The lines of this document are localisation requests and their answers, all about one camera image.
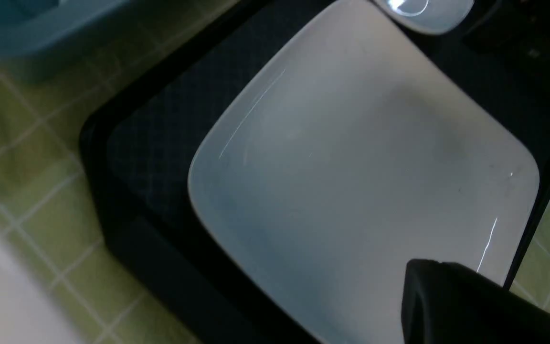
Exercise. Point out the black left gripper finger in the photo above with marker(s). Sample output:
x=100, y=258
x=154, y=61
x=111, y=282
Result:
x=448, y=303

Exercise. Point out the white rectangular rice plate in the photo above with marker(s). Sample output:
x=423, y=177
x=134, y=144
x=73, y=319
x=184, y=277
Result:
x=347, y=155

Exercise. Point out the small white bowl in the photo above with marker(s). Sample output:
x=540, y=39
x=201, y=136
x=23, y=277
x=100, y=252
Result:
x=432, y=17

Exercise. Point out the black serving tray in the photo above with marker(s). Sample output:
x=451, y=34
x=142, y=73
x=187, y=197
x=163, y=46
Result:
x=137, y=149

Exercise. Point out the large white plastic tub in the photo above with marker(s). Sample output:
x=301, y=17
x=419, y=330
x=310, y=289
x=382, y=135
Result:
x=28, y=315

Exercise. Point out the green checkered tablecloth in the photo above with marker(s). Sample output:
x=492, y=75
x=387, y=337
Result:
x=44, y=199

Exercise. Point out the teal plastic bin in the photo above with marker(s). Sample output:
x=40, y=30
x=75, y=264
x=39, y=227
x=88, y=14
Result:
x=39, y=37

